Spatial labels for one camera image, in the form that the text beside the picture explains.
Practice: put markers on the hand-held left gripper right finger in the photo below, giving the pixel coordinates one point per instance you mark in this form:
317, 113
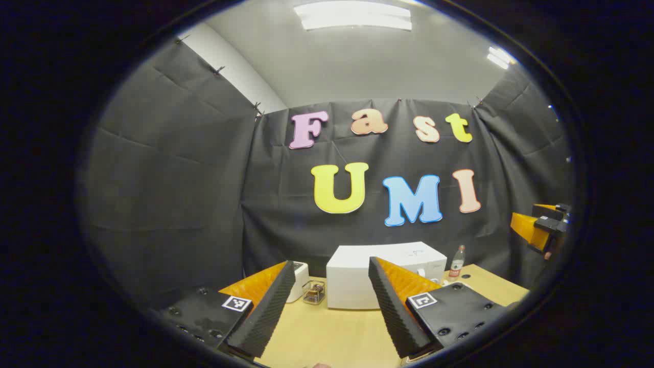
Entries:
393, 317

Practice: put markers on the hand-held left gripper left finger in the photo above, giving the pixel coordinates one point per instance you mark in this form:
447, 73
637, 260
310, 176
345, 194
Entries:
268, 317

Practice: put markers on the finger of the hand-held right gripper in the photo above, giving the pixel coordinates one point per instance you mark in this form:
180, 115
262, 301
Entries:
526, 230
544, 207

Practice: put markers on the white microwave oven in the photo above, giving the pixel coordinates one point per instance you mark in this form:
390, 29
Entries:
350, 276

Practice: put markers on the white toaster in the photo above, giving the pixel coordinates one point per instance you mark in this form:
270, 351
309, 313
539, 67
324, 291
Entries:
300, 278

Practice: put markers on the clear utensil holder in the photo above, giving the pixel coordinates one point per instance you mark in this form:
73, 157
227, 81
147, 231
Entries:
313, 293

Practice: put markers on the clear water bottle red label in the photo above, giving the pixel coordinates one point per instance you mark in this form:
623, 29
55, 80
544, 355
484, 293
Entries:
457, 263

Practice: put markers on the long ceiling light panel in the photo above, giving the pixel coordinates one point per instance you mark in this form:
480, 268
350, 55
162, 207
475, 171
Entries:
352, 15

